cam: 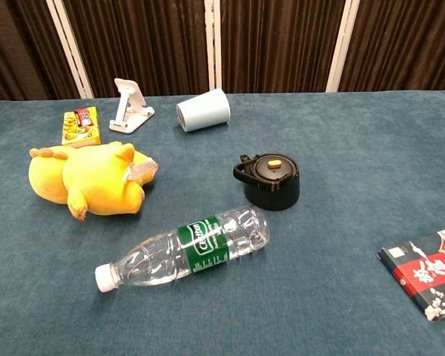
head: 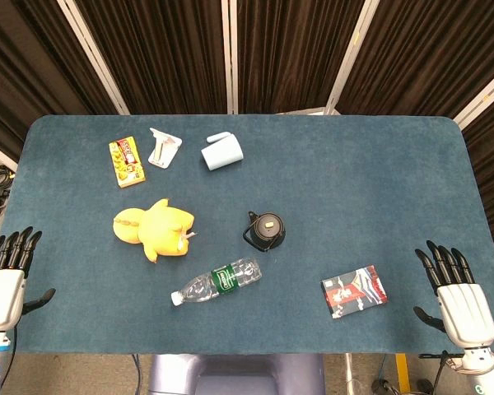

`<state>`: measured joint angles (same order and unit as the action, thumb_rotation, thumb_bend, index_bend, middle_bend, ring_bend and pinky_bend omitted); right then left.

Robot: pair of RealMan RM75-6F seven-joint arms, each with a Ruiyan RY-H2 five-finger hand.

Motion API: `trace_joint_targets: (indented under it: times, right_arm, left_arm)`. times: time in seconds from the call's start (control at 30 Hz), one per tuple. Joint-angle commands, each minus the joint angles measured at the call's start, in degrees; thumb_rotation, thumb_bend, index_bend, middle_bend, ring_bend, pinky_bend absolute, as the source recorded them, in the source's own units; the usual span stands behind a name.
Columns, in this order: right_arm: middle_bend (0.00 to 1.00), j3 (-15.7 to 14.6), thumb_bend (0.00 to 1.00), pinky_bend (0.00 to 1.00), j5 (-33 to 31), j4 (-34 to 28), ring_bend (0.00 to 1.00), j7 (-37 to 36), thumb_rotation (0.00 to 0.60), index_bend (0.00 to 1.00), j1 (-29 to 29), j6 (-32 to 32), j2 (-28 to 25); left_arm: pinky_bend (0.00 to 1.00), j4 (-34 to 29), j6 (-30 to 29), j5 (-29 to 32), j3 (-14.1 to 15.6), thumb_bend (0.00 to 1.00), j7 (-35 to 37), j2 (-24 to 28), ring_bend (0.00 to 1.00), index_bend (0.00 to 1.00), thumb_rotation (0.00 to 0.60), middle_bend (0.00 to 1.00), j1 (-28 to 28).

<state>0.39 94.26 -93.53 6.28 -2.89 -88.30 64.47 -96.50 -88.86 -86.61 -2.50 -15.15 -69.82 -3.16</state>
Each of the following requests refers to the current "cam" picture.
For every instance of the yellow snack box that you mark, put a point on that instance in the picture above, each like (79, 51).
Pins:
(81, 126)

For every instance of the white screen frame post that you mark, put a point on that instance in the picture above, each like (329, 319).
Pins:
(213, 44)
(342, 44)
(68, 44)

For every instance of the light blue paper cup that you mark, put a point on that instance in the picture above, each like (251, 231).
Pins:
(204, 110)

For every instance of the white folding phone stand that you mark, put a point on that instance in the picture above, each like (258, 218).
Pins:
(128, 107)

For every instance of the yellow plush toy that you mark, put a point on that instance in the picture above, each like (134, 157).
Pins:
(96, 178)

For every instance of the dark red printed packet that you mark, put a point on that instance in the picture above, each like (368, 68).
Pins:
(426, 274)

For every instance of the clear plastic water bottle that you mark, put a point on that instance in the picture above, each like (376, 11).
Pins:
(193, 246)

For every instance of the dark brown curtain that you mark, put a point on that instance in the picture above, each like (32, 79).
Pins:
(282, 41)

